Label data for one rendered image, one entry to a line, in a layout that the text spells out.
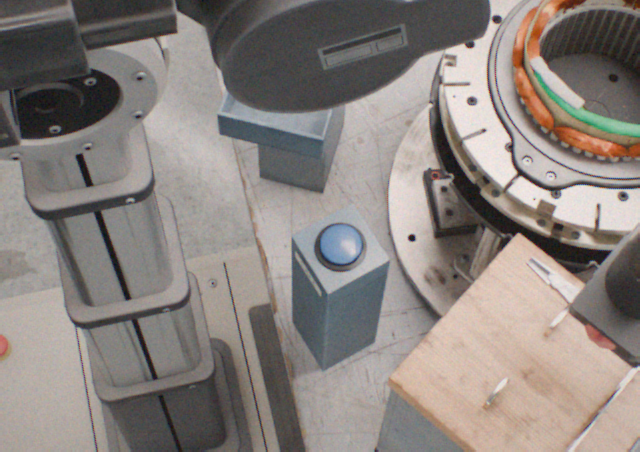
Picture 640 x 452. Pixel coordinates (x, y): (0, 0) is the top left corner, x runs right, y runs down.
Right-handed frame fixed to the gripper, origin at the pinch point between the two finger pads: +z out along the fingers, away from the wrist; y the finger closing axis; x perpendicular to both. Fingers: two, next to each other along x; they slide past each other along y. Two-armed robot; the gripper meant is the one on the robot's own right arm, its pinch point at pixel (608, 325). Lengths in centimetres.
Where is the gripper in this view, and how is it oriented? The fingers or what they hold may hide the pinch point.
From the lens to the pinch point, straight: 107.7
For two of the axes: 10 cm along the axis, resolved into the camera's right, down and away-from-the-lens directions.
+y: 6.5, -6.7, 3.6
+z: -0.7, 4.2, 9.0
